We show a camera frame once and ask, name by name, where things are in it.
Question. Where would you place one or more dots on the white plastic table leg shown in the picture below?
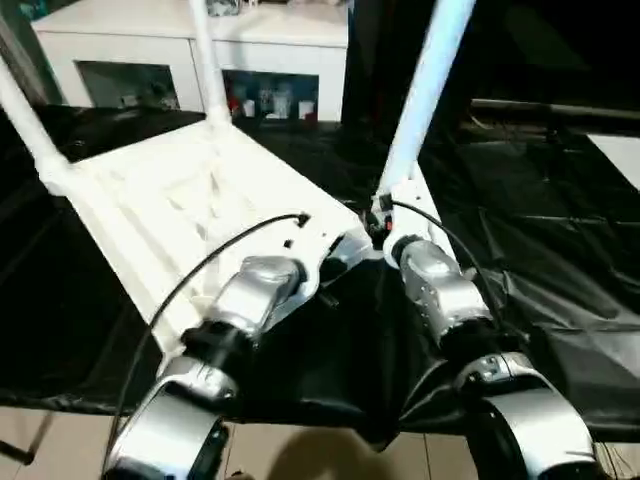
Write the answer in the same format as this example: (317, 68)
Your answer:
(210, 60)
(425, 100)
(30, 120)
(447, 240)

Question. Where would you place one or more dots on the white plastic table top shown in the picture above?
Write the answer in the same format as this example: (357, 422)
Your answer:
(200, 190)

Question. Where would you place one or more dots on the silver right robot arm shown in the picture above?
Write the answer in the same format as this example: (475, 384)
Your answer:
(450, 300)

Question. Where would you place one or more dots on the black work mat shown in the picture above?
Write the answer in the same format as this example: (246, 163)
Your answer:
(525, 240)

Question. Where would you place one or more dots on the white side board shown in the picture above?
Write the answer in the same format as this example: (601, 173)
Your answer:
(620, 157)

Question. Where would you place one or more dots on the dark item on cabinet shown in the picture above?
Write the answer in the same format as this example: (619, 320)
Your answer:
(222, 6)

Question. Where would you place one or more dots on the white glass-door cabinet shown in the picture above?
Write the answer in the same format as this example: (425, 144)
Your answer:
(125, 50)

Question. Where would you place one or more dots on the black tripod leg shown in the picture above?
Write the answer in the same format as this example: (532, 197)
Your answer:
(17, 452)

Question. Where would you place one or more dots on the grey curtain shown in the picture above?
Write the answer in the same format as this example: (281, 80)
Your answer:
(20, 50)

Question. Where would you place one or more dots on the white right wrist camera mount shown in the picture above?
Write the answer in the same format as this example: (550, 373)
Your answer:
(410, 220)

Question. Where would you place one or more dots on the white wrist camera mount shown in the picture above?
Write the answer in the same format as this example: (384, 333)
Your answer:
(310, 245)
(410, 220)

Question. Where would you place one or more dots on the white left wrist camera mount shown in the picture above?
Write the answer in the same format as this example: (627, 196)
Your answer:
(310, 245)

